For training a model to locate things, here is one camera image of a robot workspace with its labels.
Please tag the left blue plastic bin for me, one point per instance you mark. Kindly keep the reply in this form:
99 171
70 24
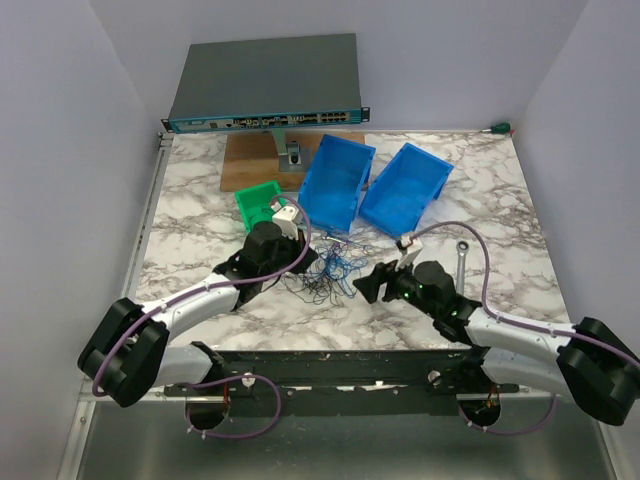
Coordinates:
331 190

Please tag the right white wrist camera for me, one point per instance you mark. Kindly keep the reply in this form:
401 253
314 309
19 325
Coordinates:
409 248

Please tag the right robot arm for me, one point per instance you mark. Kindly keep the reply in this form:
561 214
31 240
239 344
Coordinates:
585 362

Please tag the grey network switch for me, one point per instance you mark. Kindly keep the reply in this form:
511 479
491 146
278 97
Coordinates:
269 84

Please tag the right blue plastic bin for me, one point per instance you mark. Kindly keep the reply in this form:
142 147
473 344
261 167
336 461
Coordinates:
396 200

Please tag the grey ratchet wrench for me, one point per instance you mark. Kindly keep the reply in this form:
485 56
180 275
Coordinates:
462 249

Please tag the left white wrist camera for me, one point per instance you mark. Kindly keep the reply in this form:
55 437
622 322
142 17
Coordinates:
287 218

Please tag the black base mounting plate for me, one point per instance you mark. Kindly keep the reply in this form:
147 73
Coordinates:
344 383

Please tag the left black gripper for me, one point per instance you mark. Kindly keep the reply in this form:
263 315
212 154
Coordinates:
304 265

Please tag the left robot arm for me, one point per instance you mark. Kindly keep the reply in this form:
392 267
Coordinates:
129 353

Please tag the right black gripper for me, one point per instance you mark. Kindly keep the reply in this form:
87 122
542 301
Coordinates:
370 284

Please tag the aluminium side rail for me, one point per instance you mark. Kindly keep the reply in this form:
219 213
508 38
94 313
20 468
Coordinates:
141 238

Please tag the green plastic bin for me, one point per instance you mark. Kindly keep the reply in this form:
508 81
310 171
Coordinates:
255 203

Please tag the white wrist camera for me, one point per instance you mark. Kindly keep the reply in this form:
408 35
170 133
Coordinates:
287 218
409 248

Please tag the chrome combination wrench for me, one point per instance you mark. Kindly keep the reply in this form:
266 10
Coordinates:
365 249

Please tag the green handled screwdriver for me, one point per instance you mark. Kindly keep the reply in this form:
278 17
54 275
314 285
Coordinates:
502 128

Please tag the grey metal stand bracket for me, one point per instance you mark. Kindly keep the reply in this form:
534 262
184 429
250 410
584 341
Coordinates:
295 155

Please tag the blue plastic bin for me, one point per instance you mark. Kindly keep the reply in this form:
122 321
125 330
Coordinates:
331 190
396 200

